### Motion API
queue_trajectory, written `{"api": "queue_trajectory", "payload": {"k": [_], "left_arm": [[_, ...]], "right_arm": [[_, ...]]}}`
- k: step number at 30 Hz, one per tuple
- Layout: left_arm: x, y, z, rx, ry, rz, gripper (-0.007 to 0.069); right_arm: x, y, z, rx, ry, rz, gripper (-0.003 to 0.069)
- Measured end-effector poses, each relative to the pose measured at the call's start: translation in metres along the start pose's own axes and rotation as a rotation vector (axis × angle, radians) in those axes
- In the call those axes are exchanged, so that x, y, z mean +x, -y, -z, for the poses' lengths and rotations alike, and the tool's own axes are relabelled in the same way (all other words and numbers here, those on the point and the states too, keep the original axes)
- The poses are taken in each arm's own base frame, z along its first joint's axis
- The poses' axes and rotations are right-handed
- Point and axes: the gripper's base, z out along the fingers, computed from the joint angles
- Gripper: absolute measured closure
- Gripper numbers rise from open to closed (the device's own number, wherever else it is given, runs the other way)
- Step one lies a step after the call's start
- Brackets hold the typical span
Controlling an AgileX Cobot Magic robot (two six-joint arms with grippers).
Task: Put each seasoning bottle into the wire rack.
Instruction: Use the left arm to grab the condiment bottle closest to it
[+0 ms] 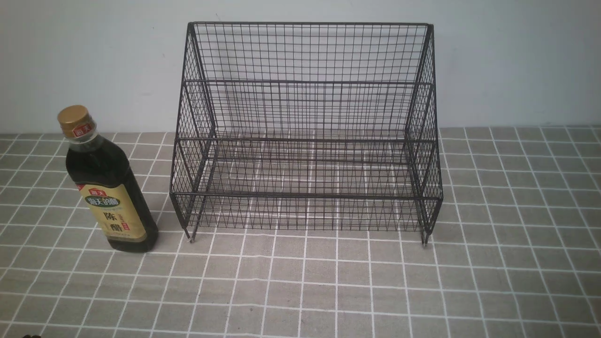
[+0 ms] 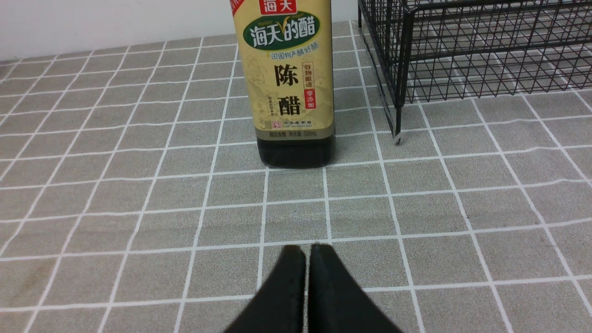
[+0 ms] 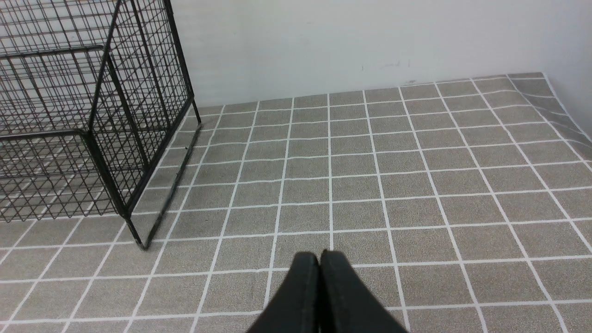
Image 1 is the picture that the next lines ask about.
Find dark vinegar bottle gold cap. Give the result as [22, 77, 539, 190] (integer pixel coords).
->
[57, 105, 159, 253]

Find grey checkered tablecloth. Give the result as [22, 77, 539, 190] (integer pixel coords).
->
[1, 125, 600, 338]

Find black wire mesh shelf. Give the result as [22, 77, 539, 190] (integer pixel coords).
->
[169, 21, 444, 246]

